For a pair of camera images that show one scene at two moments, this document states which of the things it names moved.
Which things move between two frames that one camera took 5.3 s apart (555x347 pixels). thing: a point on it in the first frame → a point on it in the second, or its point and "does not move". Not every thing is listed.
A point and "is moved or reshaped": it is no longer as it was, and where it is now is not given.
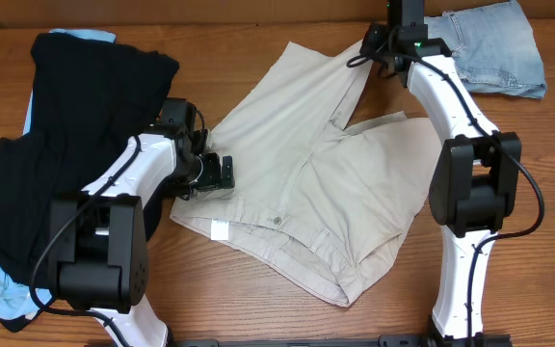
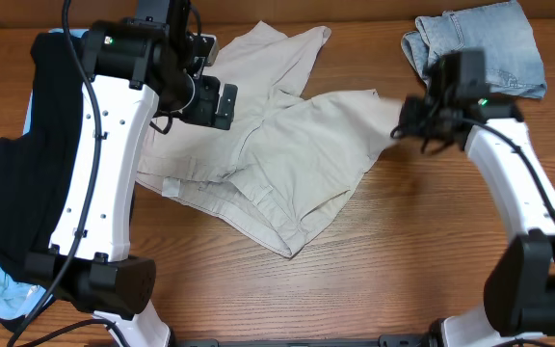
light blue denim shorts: (494, 49) does not move
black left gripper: (213, 172) → (208, 103)
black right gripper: (371, 35) → (413, 118)
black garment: (90, 98) does not move
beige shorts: (324, 205) is moved or reshaped
